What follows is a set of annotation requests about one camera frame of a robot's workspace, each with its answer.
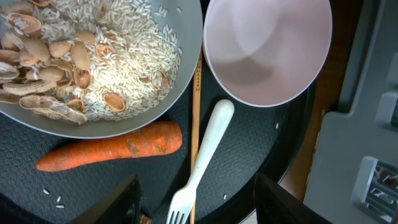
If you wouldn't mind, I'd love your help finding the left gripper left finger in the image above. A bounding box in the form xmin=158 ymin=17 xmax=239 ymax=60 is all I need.
xmin=70 ymin=174 xmax=142 ymax=224

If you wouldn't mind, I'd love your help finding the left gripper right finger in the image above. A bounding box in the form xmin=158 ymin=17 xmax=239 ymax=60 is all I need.
xmin=254 ymin=172 xmax=331 ymax=224

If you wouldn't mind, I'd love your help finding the white plastic fork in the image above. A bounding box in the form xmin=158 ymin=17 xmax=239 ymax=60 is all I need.
xmin=167 ymin=99 xmax=234 ymax=224

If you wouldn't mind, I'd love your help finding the orange carrot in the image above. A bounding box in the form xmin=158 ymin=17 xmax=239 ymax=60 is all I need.
xmin=35 ymin=121 xmax=183 ymax=172

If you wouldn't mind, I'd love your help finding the pink bowl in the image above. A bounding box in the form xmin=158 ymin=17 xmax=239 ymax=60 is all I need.
xmin=203 ymin=0 xmax=333 ymax=107

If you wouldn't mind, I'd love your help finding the grey dishwasher rack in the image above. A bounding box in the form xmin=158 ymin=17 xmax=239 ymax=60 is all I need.
xmin=304 ymin=1 xmax=397 ymax=223

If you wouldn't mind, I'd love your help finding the brown food scrap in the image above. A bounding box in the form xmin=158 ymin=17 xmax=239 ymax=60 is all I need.
xmin=140 ymin=213 xmax=152 ymax=224

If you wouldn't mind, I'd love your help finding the round black tray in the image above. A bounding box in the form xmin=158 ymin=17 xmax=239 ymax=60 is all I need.
xmin=1 ymin=66 xmax=310 ymax=223

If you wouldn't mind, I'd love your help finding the wooden chopstick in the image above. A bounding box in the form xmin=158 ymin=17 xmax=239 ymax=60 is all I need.
xmin=189 ymin=49 xmax=203 ymax=224

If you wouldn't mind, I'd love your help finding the grey plate with rice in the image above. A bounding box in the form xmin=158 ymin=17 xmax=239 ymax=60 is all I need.
xmin=1 ymin=0 xmax=203 ymax=139

